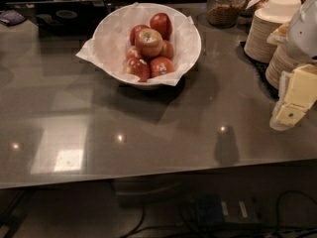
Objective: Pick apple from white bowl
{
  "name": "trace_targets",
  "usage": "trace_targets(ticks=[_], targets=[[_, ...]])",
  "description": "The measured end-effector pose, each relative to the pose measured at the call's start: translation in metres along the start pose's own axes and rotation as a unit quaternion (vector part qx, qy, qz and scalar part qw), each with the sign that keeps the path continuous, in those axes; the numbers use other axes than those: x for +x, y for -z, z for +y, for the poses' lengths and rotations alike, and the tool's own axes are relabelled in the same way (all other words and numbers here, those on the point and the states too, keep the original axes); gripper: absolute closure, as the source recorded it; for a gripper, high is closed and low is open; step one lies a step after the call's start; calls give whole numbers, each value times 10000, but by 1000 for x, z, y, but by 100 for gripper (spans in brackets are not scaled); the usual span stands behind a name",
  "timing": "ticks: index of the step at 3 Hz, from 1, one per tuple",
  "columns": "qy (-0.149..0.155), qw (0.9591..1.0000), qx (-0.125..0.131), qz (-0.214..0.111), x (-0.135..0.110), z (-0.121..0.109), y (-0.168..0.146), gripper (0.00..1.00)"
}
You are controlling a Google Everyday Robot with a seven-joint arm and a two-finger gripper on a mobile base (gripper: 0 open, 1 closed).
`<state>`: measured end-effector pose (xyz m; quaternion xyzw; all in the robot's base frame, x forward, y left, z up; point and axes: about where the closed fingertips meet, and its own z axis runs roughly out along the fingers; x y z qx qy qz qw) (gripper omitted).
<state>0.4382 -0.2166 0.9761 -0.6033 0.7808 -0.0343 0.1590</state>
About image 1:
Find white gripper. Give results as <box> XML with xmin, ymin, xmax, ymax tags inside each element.
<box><xmin>266</xmin><ymin>0</ymin><xmax>317</xmax><ymax>131</ymax></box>

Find red-yellow apple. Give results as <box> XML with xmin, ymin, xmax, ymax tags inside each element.
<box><xmin>135</xmin><ymin>28</ymin><xmax>162</xmax><ymax>59</ymax></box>

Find right middle red apple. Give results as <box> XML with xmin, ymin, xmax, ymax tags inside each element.
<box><xmin>160</xmin><ymin>40</ymin><xmax>174</xmax><ymax>60</ymax></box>

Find red apple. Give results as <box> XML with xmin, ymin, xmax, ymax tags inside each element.
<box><xmin>126</xmin><ymin>58</ymin><xmax>150</xmax><ymax>82</ymax></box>
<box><xmin>126</xmin><ymin>46</ymin><xmax>142</xmax><ymax>60</ymax></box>
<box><xmin>130</xmin><ymin>24</ymin><xmax>149</xmax><ymax>46</ymax></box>
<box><xmin>150</xmin><ymin>13</ymin><xmax>172</xmax><ymax>40</ymax></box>
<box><xmin>160</xmin><ymin>40</ymin><xmax>174</xmax><ymax>60</ymax></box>

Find front right stickered apple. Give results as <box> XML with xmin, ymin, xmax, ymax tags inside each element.
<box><xmin>150</xmin><ymin>57</ymin><xmax>174</xmax><ymax>77</ymax></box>

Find back right red apple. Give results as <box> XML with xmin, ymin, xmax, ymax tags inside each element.
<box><xmin>150</xmin><ymin>13</ymin><xmax>172</xmax><ymax>40</ymax></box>

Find front left red apple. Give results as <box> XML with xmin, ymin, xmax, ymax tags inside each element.
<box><xmin>126</xmin><ymin>58</ymin><xmax>150</xmax><ymax>82</ymax></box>

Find back left red apple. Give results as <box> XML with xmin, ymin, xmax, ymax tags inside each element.
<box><xmin>130</xmin><ymin>24</ymin><xmax>149</xmax><ymax>46</ymax></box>

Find left middle red apple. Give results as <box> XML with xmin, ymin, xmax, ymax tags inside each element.
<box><xmin>126</xmin><ymin>46</ymin><xmax>142</xmax><ymax>60</ymax></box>

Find white bowl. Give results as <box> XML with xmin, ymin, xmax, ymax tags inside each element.
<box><xmin>91</xmin><ymin>2</ymin><xmax>202</xmax><ymax>91</ymax></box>

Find front stack paper plates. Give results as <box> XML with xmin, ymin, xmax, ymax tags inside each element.
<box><xmin>265</xmin><ymin>45</ymin><xmax>298</xmax><ymax>89</ymax></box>

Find stack paper plates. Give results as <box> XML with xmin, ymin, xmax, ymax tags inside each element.
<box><xmin>265</xmin><ymin>45</ymin><xmax>298</xmax><ymax>89</ymax></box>
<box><xmin>244</xmin><ymin>0</ymin><xmax>301</xmax><ymax>63</ymax></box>

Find black rubber mat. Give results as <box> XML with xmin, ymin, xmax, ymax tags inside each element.
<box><xmin>244</xmin><ymin>53</ymin><xmax>278</xmax><ymax>101</ymax></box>

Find rear stack paper plates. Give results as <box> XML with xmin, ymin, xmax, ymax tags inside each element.
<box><xmin>244</xmin><ymin>0</ymin><xmax>301</xmax><ymax>63</ymax></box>

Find glass jar with granola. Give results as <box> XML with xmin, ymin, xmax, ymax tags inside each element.
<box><xmin>206</xmin><ymin>0</ymin><xmax>246</xmax><ymax>28</ymax></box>

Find dark power box under table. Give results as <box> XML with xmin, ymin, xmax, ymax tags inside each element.
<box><xmin>194</xmin><ymin>194</ymin><xmax>262</xmax><ymax>227</ymax></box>

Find black laptop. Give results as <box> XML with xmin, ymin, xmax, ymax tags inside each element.
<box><xmin>6</xmin><ymin>0</ymin><xmax>109</xmax><ymax>35</ymax></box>

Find dark blue wallet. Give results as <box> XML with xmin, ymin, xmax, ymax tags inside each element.
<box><xmin>0</xmin><ymin>10</ymin><xmax>26</xmax><ymax>26</ymax></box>

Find black cable on floor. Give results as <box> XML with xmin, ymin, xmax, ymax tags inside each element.
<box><xmin>118</xmin><ymin>190</ymin><xmax>317</xmax><ymax>238</ymax></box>

